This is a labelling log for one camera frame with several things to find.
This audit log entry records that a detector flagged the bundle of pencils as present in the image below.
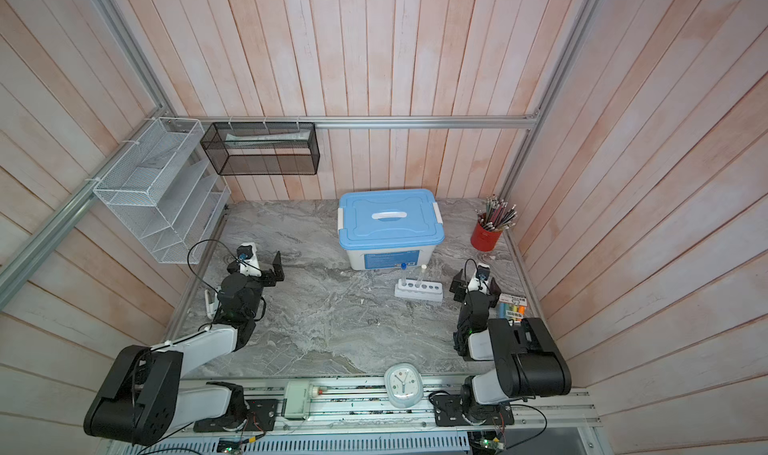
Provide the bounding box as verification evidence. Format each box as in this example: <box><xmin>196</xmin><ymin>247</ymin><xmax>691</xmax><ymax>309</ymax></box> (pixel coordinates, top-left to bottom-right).
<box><xmin>478</xmin><ymin>194</ymin><xmax>518</xmax><ymax>232</ymax></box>

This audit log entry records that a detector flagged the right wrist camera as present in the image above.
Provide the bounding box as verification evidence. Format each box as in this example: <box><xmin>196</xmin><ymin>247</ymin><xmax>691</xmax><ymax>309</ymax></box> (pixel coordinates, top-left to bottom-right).
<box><xmin>468</xmin><ymin>263</ymin><xmax>490</xmax><ymax>295</ymax></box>

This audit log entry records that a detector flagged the white wire mesh shelf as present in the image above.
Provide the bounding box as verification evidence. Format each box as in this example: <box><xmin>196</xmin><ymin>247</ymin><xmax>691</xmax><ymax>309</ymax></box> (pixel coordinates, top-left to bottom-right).
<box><xmin>94</xmin><ymin>118</ymin><xmax>230</xmax><ymax>265</ymax></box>

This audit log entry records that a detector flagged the black mesh wall basket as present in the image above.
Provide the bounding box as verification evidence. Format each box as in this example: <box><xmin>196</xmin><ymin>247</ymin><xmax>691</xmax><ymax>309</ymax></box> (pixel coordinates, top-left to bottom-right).
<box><xmin>201</xmin><ymin>121</ymin><xmax>321</xmax><ymax>176</ymax></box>

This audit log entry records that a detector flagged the white analog clock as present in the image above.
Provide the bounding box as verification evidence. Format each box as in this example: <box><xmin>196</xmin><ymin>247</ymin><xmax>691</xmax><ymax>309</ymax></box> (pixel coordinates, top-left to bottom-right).
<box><xmin>384</xmin><ymin>363</ymin><xmax>423</xmax><ymax>409</ymax></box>

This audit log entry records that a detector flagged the red pencil cup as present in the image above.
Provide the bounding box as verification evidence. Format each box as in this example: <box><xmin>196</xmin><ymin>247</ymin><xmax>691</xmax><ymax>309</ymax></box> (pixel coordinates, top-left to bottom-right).
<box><xmin>470</xmin><ymin>221</ymin><xmax>503</xmax><ymax>252</ymax></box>

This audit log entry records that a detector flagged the white test tube rack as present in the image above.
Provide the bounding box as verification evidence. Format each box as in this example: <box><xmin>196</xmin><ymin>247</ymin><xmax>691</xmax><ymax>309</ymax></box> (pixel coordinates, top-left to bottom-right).
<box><xmin>394</xmin><ymin>278</ymin><xmax>444</xmax><ymax>303</ymax></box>

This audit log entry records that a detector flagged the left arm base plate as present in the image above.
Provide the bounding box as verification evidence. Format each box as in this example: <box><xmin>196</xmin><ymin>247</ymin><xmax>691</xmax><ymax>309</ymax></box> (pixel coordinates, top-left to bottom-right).
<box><xmin>193</xmin><ymin>399</ymin><xmax>279</xmax><ymax>433</ymax></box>

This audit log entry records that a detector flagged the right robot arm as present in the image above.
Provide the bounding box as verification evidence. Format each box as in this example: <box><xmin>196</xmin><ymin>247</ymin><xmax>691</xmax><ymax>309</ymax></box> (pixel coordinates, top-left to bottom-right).
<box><xmin>449</xmin><ymin>264</ymin><xmax>572</xmax><ymax>424</ymax></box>

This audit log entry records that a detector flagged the white plastic storage bin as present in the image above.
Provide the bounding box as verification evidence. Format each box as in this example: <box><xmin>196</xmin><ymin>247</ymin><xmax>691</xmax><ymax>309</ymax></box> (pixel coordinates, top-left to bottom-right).
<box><xmin>337</xmin><ymin>208</ymin><xmax>437</xmax><ymax>270</ymax></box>

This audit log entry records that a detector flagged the pack of colored markers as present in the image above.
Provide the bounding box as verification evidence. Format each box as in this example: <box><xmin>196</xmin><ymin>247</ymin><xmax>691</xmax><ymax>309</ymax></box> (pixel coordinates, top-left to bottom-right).
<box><xmin>497</xmin><ymin>293</ymin><xmax>528</xmax><ymax>322</ymax></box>

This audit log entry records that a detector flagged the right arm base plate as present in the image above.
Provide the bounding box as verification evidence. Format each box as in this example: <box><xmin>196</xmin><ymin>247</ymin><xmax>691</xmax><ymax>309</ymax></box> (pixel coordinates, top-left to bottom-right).
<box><xmin>428</xmin><ymin>391</ymin><xmax>514</xmax><ymax>427</ymax></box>

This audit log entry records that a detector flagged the blue plastic bin lid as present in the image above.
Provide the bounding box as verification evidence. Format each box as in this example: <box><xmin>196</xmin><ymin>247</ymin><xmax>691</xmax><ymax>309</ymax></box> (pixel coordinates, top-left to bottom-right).
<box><xmin>338</xmin><ymin>189</ymin><xmax>445</xmax><ymax>250</ymax></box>

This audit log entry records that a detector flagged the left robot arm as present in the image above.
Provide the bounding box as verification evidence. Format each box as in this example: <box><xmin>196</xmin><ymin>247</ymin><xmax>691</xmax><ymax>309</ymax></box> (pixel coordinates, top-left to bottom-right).
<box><xmin>83</xmin><ymin>243</ymin><xmax>285</xmax><ymax>447</ymax></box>

